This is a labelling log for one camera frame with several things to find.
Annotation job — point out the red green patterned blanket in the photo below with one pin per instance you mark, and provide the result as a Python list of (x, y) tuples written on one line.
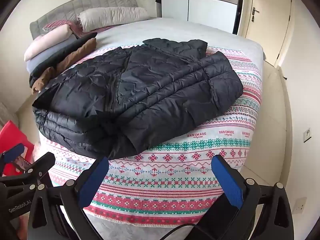
[(175, 180)]

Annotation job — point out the folded blue-grey quilt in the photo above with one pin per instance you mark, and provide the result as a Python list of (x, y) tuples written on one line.
[(37, 61)]

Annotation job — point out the pink patterned pillow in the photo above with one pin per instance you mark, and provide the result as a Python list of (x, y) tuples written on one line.
[(56, 25)]

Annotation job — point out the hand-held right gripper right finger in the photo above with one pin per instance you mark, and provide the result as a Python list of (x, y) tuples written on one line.
[(228, 182)]

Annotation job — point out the white wall socket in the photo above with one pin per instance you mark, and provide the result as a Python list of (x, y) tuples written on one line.
[(299, 205), (307, 135)]

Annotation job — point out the cream pillow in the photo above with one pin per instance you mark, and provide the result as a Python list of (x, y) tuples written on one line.
[(112, 16)]

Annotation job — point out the cream door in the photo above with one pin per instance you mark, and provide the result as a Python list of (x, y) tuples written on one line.
[(270, 25)]

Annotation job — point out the bed with grey sheet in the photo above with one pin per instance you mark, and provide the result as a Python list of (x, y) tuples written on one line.
[(175, 30)]

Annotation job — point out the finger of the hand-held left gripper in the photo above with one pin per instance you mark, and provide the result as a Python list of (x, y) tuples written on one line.
[(13, 153), (42, 163)]

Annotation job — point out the grey quilted headboard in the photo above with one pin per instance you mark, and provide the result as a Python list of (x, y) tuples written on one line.
[(100, 0)]

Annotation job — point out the white grey wardrobe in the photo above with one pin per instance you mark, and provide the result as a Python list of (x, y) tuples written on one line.
[(200, 2)]

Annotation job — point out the black puffer jacket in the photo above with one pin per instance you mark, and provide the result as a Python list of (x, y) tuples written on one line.
[(150, 85)]

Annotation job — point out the folded brown garment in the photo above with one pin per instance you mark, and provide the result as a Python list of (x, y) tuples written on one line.
[(75, 53)]

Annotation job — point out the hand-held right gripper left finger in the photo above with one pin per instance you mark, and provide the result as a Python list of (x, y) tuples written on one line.
[(94, 180)]

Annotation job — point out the folded black garment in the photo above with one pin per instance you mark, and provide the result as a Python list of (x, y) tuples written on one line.
[(67, 48)]

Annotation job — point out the white pillow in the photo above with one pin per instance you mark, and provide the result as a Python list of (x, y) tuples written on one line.
[(47, 42)]

